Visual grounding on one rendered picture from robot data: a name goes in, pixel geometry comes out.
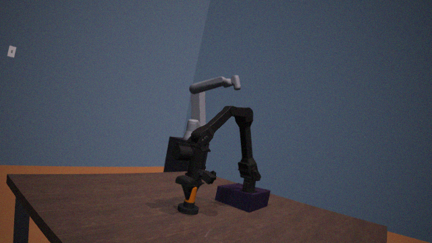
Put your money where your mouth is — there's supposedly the orange knob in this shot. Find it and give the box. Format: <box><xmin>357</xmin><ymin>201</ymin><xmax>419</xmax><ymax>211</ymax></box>
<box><xmin>184</xmin><ymin>187</ymin><xmax>197</xmax><ymax>203</ymax></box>

